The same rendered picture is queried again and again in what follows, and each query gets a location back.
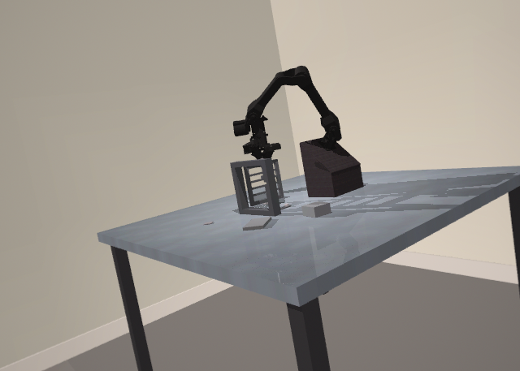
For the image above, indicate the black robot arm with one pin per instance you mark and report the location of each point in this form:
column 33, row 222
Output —
column 295, row 76

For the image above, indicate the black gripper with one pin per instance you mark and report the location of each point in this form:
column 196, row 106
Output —
column 268, row 148

